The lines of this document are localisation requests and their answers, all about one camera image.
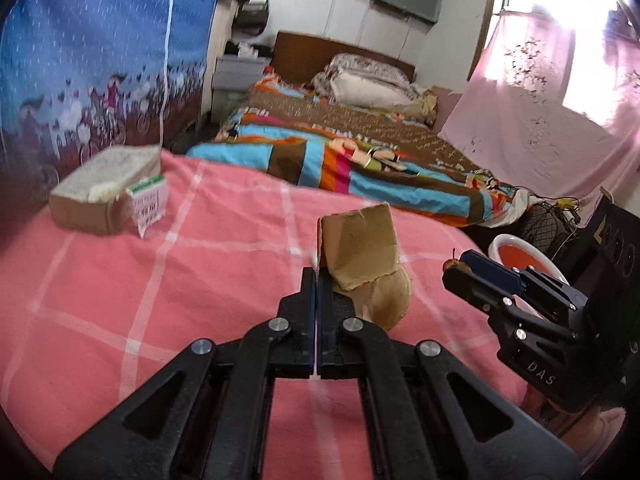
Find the black mesh fan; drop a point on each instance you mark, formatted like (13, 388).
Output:
(542, 230)

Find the blue dotted fabric wardrobe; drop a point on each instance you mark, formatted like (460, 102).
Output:
(100, 35)

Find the pink hanging sheet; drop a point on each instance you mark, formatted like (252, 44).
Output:
(530, 125)

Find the brown cardboard box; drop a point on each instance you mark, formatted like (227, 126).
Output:
(95, 190)

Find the orange bucket with white rim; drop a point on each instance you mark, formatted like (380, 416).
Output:
(515, 255)

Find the black bag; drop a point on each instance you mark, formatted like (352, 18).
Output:
(231, 49)

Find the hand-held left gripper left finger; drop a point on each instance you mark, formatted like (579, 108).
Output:
(311, 305)

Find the person's right hand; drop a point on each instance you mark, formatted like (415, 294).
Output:
(600, 430)

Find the yellow power strip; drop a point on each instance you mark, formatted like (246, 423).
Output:
(565, 206)

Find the small yellow red scrap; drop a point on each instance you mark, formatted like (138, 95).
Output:
(453, 262)

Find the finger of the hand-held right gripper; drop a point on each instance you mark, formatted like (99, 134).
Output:
(475, 290)
(492, 267)

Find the wooden bed headboard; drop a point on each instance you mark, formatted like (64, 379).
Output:
(300, 55)

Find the tissue box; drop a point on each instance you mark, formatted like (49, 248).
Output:
(247, 51)

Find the pink checked blanket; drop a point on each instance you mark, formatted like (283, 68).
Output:
(200, 285)

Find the grey tote bag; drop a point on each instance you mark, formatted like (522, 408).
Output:
(252, 10)

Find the torn brown cardboard piece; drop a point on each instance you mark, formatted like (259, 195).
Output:
(357, 245)

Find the colourful patterned bedsheet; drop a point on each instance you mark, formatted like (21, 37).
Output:
(350, 160)

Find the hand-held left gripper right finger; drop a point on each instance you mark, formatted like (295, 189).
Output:
(326, 310)

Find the pink cushion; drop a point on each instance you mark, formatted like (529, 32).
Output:
(447, 105)

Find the grey nightstand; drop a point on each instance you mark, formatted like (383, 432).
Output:
(235, 85)

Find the beige crumpled blanket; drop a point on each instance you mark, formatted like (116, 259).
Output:
(429, 105)

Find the floral pillow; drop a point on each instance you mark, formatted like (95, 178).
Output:
(365, 65)

